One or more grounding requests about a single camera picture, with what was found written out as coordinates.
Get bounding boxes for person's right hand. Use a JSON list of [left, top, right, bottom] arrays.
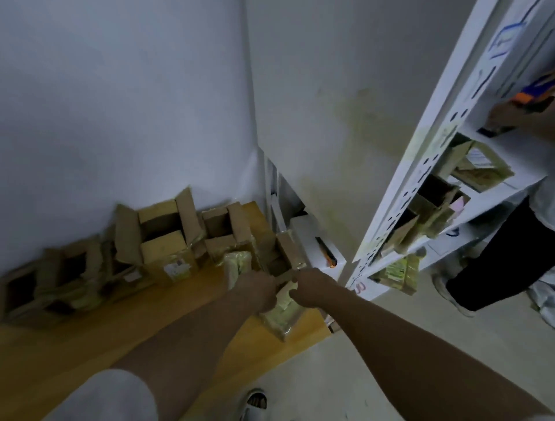
[[288, 268, 343, 309]]

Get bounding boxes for person's left hand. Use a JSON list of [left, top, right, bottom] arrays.
[[225, 271, 278, 313]]

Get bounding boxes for row of cardboard boxes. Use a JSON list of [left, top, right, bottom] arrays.
[[0, 186, 311, 326]]

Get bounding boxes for torn brown cardboard box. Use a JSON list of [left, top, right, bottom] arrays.
[[407, 173, 471, 239]]

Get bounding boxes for person's left forearm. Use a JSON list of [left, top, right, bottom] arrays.
[[110, 294, 261, 421]]

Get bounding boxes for another person's forearm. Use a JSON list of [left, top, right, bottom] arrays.
[[520, 110, 555, 142]]

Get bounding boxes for person's right forearm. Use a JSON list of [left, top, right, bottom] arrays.
[[320, 286, 552, 421]]

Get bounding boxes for person's white shirt sleeve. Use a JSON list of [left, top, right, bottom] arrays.
[[43, 368, 159, 421]]

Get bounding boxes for orange black item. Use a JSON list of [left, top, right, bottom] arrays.
[[315, 236, 338, 269]]

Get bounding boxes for yellow wooden table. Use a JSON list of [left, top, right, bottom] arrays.
[[0, 201, 335, 421]]

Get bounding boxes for black fabric item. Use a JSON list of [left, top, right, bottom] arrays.
[[446, 195, 555, 313]]

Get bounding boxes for white metal shelf rack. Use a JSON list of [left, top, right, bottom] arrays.
[[247, 0, 555, 304]]

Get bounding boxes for blue handwritten paper label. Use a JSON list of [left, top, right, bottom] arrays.
[[481, 13, 534, 66]]

